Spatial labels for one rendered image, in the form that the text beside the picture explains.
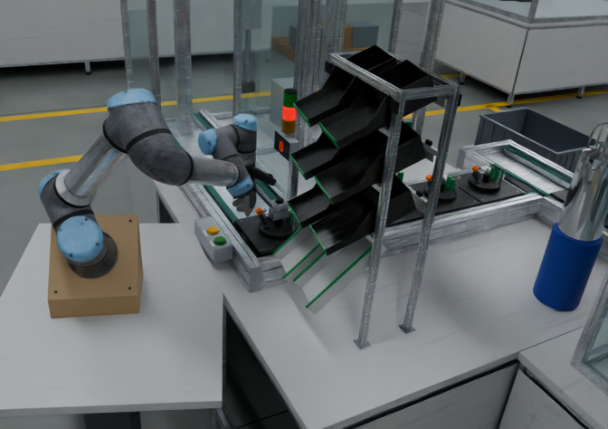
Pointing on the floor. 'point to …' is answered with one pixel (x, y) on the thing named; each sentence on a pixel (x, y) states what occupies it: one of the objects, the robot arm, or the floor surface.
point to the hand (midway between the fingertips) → (249, 212)
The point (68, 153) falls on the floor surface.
